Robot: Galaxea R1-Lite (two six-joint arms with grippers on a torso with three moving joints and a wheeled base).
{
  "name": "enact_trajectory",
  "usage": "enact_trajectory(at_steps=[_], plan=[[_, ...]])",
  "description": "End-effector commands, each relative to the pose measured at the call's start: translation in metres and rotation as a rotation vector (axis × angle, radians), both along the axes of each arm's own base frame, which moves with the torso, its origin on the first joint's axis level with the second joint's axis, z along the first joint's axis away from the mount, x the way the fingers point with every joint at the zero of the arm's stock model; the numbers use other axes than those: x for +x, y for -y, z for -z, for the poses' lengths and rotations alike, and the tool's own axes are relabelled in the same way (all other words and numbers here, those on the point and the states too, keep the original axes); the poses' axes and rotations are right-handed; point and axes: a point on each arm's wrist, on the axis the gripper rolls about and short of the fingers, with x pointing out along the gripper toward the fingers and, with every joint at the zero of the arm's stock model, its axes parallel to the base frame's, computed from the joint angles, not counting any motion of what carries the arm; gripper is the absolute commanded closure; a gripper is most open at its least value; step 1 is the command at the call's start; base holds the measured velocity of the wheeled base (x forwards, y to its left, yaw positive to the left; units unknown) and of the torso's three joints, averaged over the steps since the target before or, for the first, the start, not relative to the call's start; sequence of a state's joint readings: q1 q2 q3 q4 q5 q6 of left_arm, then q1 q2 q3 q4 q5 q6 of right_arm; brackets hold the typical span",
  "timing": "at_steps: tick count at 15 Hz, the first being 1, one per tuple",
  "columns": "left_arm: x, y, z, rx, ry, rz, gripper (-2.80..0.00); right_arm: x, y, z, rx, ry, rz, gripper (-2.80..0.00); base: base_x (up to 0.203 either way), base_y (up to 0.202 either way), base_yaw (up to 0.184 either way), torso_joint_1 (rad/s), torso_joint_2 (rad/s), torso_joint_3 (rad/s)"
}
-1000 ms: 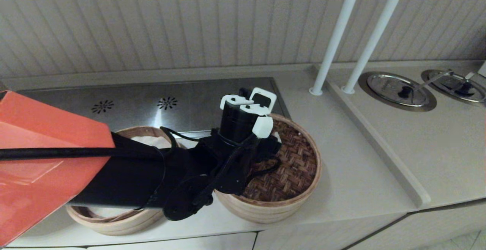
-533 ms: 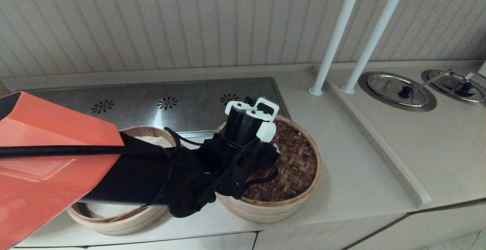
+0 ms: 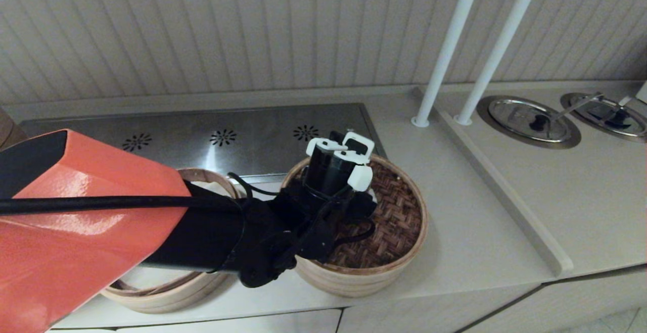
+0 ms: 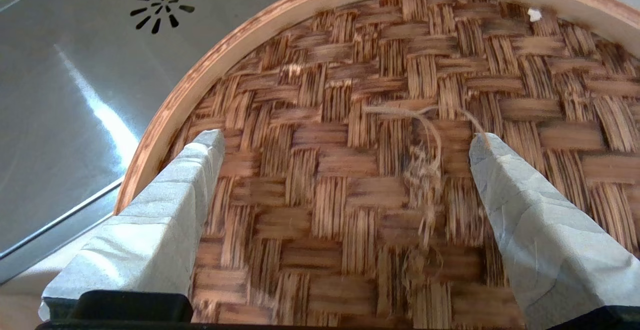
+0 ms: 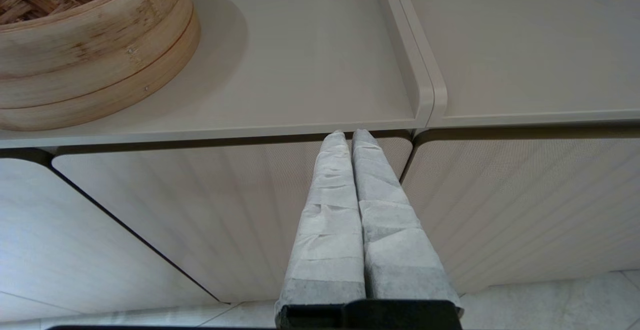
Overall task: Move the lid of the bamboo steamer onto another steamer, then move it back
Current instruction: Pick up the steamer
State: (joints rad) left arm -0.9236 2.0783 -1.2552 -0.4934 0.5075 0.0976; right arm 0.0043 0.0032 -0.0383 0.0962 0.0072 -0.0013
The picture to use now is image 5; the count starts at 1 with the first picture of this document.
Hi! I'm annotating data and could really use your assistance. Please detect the grey wrapped right gripper left finger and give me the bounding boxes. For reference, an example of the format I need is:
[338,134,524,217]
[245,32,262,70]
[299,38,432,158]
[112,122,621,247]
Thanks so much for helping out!
[275,130,367,316]

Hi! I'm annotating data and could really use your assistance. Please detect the grey wrapped right gripper right finger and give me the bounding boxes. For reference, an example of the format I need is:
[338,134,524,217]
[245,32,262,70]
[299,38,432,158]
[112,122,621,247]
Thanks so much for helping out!
[352,129,464,315]

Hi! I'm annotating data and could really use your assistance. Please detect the woven bamboo steamer lid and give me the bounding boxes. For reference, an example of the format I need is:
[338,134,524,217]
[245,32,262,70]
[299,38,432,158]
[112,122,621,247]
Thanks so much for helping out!
[0,0,193,78]

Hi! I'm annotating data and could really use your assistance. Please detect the right bamboo steamer basket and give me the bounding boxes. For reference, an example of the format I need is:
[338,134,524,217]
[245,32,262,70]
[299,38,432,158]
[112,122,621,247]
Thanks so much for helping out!
[0,0,202,131]

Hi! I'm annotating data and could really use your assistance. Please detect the beige cabinet door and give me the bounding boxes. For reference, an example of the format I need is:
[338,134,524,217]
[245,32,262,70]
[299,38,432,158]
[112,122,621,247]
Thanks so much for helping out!
[52,137,415,304]
[0,157,223,316]
[402,129,640,295]

